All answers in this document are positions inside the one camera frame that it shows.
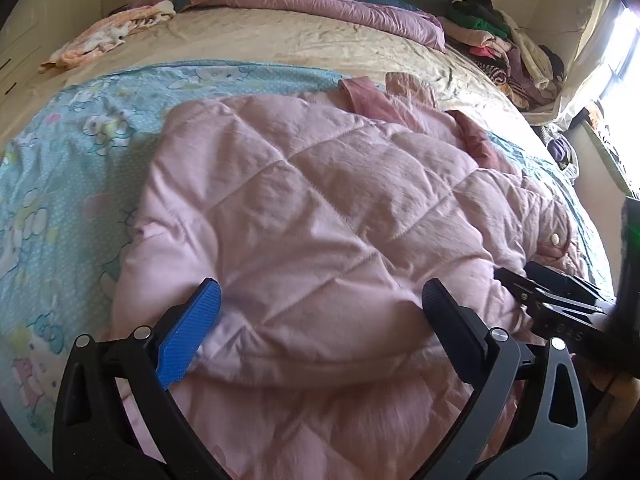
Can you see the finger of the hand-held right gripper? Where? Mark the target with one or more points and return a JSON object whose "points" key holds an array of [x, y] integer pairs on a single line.
{"points": [[565, 277], [540, 294]]}

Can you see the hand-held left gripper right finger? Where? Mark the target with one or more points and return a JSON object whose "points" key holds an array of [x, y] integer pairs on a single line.
{"points": [[452, 327]]}

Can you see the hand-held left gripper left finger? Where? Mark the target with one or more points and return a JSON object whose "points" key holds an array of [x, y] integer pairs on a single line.
{"points": [[189, 337]]}

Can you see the pink quilted jacket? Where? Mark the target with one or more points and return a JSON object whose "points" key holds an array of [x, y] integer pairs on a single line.
{"points": [[310, 220]]}

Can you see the basket of clothes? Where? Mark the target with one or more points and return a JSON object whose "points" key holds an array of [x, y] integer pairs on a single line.
{"points": [[560, 150]]}

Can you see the pile of mixed clothes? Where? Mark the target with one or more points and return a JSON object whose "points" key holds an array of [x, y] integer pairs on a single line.
{"points": [[505, 45]]}

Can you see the windowsill clutter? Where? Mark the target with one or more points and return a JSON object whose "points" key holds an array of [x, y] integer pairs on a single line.
{"points": [[612, 145]]}

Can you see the blue cartoon print blanket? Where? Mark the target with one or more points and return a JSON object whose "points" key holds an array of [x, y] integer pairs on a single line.
{"points": [[65, 170]]}

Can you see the cream curtain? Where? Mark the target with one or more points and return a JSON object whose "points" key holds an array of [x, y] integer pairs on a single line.
{"points": [[585, 60]]}

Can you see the window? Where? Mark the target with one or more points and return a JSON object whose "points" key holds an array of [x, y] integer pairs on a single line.
{"points": [[622, 40]]}

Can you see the bed with beige sheet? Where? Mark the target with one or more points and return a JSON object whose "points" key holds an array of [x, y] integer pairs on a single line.
{"points": [[280, 45]]}

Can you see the small floral garment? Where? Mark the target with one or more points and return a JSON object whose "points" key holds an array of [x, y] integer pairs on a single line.
{"points": [[105, 35]]}

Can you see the cream wardrobe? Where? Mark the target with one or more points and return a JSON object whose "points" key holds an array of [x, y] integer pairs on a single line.
{"points": [[45, 15]]}

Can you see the teal floral quilt pink lining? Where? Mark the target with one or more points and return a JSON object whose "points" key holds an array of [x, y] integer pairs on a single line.
{"points": [[300, 0]]}

